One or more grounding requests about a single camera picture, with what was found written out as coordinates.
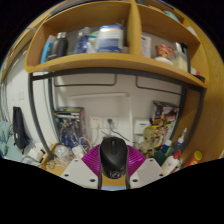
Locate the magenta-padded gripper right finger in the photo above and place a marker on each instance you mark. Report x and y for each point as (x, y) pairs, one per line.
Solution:
(148, 171)

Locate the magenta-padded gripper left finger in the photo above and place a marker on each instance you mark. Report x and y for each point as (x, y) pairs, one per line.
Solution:
(78, 171)

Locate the black computer mouse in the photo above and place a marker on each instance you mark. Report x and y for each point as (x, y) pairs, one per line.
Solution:
(114, 156)

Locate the white multi-port charger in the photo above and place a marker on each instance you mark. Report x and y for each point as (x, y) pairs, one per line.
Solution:
(78, 151)

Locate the clear plastic lidded cup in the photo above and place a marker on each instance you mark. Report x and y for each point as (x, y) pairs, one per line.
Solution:
(62, 153)

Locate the blue bottle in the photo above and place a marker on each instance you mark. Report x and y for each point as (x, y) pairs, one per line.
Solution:
(166, 146)

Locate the blue robot model kit box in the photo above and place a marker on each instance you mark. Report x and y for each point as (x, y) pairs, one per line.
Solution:
(68, 128)

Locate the colourful toy box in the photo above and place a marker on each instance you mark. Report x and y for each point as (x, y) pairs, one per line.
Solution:
(165, 116)

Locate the black hanging bag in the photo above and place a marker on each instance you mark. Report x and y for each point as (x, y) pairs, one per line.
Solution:
(20, 128)

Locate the white desk lamp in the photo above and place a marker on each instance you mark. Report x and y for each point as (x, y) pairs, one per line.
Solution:
(100, 95)

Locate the wooden shelf unit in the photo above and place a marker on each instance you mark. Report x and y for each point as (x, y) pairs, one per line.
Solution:
(113, 61)

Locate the white wall box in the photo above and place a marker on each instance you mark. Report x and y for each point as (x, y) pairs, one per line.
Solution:
(142, 126)

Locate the white wall outlet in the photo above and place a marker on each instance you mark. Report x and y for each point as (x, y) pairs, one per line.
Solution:
(111, 122)
(96, 122)

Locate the grey metal frame post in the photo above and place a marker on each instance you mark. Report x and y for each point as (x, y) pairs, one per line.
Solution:
(36, 120)

